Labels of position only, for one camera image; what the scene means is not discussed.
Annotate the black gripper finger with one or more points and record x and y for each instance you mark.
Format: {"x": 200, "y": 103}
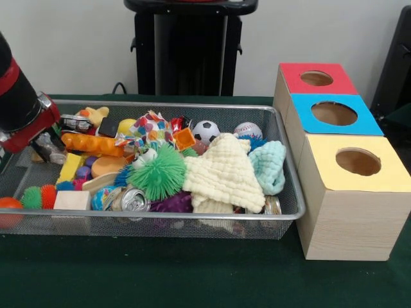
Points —
{"x": 57, "y": 142}
{"x": 40, "y": 153}

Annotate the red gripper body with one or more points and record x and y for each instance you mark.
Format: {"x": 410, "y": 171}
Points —
{"x": 32, "y": 131}

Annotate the crushed clear plastic bottle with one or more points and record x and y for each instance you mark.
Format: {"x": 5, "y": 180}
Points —
{"x": 51, "y": 147}

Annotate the colourful heart-print cloth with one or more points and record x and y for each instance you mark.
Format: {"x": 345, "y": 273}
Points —
{"x": 151, "y": 128}

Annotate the green spiky googly-eyed toy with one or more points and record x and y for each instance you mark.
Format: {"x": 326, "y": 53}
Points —
{"x": 160, "y": 174}

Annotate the cream waffle cloth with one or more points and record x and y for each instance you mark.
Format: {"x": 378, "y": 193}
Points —
{"x": 221, "y": 173}

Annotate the light blue waffle cloth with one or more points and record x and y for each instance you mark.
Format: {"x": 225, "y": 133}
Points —
{"x": 269, "y": 167}

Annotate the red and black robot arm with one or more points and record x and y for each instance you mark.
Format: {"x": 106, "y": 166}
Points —
{"x": 16, "y": 93}

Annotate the wooden box with three holes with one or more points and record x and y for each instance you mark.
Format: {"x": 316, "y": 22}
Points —
{"x": 353, "y": 224}

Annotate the yellow wooden block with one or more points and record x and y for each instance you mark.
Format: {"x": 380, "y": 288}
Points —
{"x": 70, "y": 167}

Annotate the orange bumpy toy block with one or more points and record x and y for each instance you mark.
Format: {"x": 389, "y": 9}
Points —
{"x": 93, "y": 144}

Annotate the plain wooden block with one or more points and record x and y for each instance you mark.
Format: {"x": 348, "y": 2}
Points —
{"x": 71, "y": 200}

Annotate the silver drinks can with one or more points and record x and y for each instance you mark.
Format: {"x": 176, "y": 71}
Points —
{"x": 135, "y": 199}

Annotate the small soccer ball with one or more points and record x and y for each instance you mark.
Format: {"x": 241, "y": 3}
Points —
{"x": 207, "y": 131}

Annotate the dark green table cloth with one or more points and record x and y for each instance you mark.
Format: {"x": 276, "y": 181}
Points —
{"x": 160, "y": 272}
{"x": 399, "y": 114}

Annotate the small white baseball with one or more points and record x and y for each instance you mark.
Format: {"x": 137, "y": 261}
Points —
{"x": 248, "y": 129}

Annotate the black upright panel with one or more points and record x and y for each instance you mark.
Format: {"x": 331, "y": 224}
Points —
{"x": 395, "y": 64}

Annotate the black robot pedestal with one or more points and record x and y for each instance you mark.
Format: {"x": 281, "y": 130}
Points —
{"x": 186, "y": 57}

